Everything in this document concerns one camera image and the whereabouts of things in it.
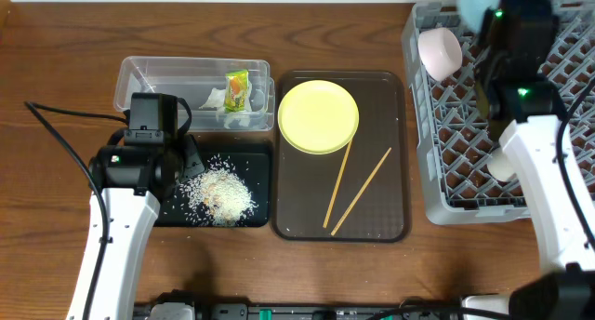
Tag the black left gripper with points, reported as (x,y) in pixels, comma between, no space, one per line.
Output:
(193,158)

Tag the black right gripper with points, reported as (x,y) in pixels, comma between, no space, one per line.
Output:
(483,97)

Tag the rice and nut leftovers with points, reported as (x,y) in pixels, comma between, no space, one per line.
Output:
(218,196)

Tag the light blue bowl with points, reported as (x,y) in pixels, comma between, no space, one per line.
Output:
(472,11)

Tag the pink round plate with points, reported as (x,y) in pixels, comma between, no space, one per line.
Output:
(440,53)

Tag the green snack wrapper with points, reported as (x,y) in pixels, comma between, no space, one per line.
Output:
(237,85)

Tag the white cup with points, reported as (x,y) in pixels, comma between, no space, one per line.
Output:
(499,166)

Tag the yellow round plate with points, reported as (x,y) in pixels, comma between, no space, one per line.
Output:
(318,117)

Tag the wooden chopstick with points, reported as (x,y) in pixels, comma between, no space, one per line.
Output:
(361,191)
(337,185)

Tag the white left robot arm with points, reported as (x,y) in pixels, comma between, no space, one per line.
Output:
(139,168)

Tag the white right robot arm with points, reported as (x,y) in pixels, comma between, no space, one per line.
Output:
(527,116)

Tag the grey dishwasher rack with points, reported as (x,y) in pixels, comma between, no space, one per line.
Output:
(453,144)

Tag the black rectangular tray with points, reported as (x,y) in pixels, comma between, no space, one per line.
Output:
(253,165)

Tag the crumpled white tissue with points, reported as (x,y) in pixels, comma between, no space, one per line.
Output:
(253,103)

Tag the clear plastic bin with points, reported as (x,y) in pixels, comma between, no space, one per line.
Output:
(193,79)

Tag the brown serving tray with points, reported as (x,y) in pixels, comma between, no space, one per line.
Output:
(305,182)

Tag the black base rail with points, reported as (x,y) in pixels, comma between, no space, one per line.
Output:
(237,307)

